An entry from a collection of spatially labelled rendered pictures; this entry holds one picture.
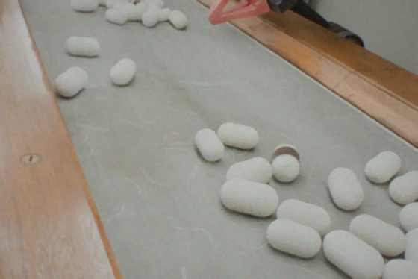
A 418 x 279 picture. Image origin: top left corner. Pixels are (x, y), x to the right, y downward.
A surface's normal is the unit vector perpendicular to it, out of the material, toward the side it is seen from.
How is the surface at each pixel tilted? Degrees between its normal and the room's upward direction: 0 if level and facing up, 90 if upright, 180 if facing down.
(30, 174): 0
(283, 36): 45
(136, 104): 0
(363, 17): 91
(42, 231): 0
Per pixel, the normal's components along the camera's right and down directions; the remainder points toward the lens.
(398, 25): -0.88, 0.11
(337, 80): -0.52, -0.54
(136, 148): 0.15, -0.85
